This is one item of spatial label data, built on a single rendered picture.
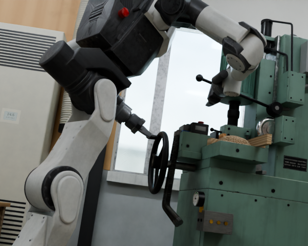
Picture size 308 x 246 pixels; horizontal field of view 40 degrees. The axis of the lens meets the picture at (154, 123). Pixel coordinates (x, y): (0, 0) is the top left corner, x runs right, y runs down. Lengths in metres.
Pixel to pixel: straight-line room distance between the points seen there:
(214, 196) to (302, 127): 0.60
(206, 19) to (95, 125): 0.51
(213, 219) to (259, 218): 0.24
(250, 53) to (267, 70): 0.71
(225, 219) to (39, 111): 1.79
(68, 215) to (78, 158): 0.19
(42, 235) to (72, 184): 0.17
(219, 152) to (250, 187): 0.23
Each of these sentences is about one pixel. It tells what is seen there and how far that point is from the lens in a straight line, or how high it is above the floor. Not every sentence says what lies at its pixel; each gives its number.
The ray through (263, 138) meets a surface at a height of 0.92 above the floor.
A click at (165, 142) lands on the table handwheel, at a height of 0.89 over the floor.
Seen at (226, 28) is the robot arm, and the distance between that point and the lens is 1.44.
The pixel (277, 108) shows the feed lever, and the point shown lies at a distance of 2.01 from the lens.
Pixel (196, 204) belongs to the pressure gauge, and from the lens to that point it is 1.68.
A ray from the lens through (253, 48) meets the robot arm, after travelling 1.45.
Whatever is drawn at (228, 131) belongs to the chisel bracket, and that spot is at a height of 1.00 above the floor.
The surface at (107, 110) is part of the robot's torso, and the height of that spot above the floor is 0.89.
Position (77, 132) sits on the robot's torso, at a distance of 1.40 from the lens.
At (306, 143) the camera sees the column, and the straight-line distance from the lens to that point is 2.12.
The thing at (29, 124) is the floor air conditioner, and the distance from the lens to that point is 3.10.
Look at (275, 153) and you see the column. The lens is 2.04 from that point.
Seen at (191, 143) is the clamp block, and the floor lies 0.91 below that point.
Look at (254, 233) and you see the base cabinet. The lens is 1.84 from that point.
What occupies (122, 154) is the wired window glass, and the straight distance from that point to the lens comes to 3.37.
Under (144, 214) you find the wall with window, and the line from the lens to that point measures 3.27.
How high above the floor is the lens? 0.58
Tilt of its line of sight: 12 degrees up
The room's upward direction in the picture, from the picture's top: 8 degrees clockwise
